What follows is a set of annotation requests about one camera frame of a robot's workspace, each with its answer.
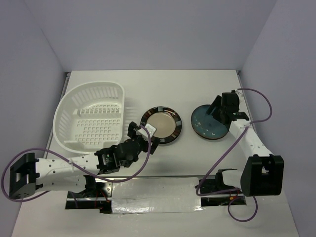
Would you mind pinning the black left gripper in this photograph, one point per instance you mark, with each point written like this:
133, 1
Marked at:
132, 133

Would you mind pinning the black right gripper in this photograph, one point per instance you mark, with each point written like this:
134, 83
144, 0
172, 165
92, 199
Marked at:
217, 102

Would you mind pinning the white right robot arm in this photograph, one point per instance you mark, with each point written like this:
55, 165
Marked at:
263, 172

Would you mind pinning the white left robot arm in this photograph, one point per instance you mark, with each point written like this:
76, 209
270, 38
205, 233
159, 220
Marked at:
29, 174

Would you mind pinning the white plastic dish rack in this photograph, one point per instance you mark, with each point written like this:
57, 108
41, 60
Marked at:
89, 117

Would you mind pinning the silver foil covered panel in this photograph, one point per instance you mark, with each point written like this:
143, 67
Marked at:
156, 195

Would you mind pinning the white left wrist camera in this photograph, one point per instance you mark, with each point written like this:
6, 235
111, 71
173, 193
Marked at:
146, 131

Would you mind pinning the metal base rail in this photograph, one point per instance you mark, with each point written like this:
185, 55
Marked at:
101, 199

